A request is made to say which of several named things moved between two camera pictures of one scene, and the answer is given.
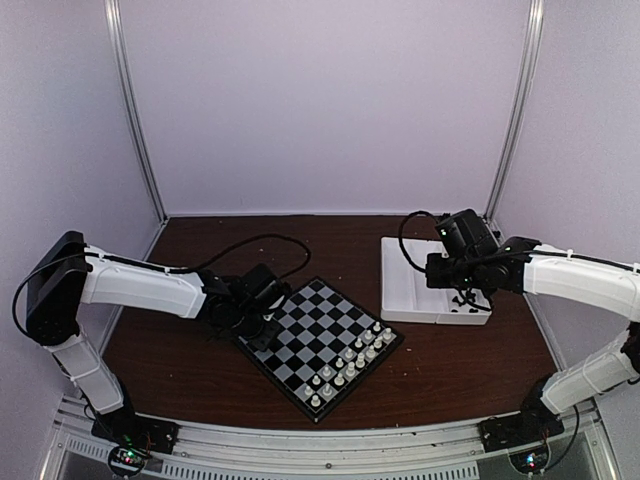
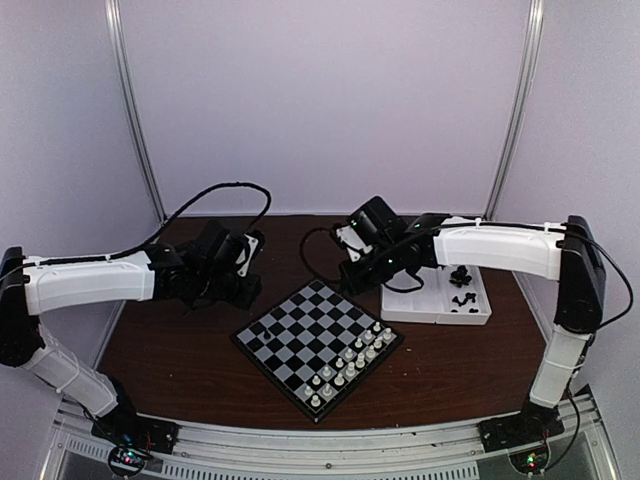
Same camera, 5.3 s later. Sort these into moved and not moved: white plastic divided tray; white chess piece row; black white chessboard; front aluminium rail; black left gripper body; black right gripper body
Moved: black right gripper body; black left gripper body
Not moved: front aluminium rail; white chess piece row; white plastic divided tray; black white chessboard
